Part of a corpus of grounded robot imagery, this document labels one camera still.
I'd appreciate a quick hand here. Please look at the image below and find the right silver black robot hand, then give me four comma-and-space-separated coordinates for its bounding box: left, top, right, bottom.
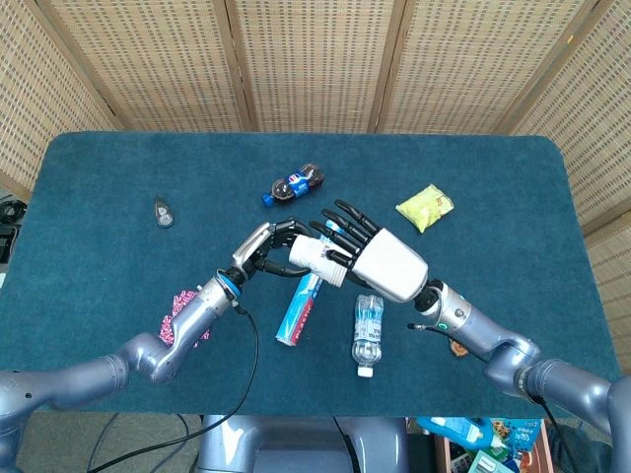
309, 199, 430, 303

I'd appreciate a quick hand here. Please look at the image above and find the wooden crate with goods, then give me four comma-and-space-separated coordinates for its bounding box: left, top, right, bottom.
433, 417, 553, 473

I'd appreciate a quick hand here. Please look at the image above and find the blue table cloth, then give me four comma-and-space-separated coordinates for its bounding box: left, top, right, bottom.
2, 131, 627, 419

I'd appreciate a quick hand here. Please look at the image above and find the plastic wrap box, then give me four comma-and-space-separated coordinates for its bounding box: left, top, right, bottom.
274, 220, 346, 349

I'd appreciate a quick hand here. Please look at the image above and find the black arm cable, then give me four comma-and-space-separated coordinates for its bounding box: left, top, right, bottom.
91, 305, 260, 473

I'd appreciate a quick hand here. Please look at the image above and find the blue floor cable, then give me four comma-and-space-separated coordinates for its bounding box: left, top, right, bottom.
92, 412, 120, 473

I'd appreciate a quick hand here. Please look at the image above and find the blue detergent bottle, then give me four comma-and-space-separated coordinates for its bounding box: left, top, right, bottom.
416, 416, 509, 452

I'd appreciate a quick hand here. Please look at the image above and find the black base cable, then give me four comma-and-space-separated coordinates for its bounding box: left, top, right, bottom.
331, 416, 358, 473

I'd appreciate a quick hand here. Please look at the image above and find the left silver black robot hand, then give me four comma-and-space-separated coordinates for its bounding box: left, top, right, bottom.
229, 220, 313, 283

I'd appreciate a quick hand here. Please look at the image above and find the white cup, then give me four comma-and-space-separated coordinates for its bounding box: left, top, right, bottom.
288, 234, 349, 289

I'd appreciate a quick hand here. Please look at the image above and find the black equipment beside table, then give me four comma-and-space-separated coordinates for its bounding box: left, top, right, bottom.
0, 194, 29, 270

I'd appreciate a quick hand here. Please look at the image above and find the woven folding screen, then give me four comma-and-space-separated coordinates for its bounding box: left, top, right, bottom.
0, 0, 631, 346

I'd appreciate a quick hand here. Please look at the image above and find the yellow snack bag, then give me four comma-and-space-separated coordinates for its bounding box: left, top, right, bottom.
395, 183, 456, 235

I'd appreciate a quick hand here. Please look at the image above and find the pink patterned packet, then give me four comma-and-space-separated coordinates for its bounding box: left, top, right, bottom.
158, 290, 214, 351

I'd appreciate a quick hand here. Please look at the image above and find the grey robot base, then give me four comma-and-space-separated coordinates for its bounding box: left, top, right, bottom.
196, 415, 410, 473

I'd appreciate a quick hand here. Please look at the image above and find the black correction tape dispenser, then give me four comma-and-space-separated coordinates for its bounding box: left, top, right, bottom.
152, 196, 175, 229

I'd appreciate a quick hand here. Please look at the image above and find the pepsi cola bottle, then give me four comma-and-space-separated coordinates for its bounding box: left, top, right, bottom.
261, 163, 327, 209

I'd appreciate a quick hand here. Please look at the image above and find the clear water bottle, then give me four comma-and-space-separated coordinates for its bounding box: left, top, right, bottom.
350, 294, 386, 379

